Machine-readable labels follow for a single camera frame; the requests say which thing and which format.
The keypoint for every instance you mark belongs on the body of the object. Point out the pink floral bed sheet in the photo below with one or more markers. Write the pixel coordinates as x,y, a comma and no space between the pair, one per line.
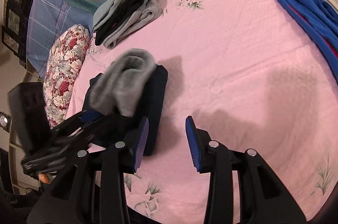
249,75

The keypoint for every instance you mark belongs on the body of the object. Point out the blue plaid pillow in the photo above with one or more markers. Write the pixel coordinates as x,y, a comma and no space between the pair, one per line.
48,20

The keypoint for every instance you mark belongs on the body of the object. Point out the red floral pillow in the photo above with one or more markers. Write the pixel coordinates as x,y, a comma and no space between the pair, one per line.
65,61

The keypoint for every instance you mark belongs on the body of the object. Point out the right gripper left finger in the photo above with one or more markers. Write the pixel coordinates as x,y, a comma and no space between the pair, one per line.
91,189

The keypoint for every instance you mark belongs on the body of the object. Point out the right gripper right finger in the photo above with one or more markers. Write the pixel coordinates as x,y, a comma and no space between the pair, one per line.
263,197

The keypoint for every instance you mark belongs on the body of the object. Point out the bottom grey folded pants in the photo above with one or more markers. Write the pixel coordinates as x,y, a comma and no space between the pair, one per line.
145,14

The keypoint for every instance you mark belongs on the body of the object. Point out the blue garment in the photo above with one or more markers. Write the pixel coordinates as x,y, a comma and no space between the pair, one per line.
319,20

